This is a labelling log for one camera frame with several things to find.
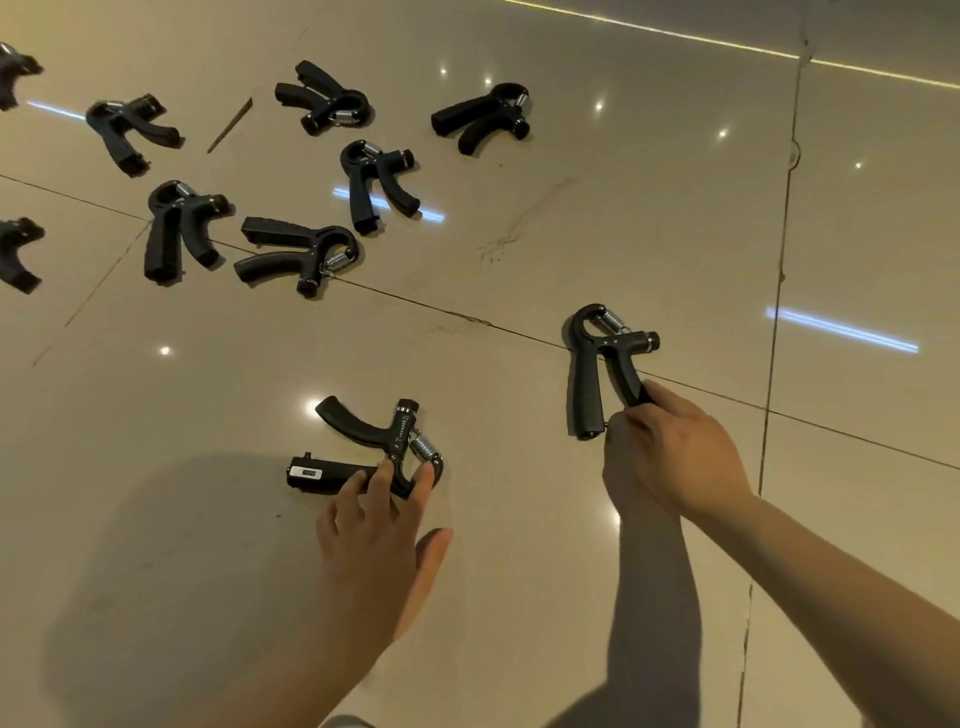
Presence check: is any thin wooden stick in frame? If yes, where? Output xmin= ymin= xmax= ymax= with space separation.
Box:
xmin=206 ymin=97 xmax=255 ymax=155

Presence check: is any person's left hand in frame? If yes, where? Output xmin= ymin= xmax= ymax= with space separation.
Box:
xmin=314 ymin=458 xmax=455 ymax=654

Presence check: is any person's left forearm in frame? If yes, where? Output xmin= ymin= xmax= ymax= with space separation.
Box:
xmin=187 ymin=633 xmax=399 ymax=728

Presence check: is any group of black hand grippers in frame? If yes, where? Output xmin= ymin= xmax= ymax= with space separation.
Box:
xmin=0 ymin=41 xmax=534 ymax=300

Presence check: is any person's right forearm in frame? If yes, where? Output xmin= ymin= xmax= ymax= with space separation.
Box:
xmin=686 ymin=491 xmax=960 ymax=728

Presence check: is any black spring hand gripper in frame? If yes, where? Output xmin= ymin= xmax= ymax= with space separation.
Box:
xmin=562 ymin=302 xmax=663 ymax=442
xmin=285 ymin=397 xmax=445 ymax=502

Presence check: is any person's right hand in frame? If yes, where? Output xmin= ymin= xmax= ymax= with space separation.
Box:
xmin=602 ymin=378 xmax=755 ymax=524

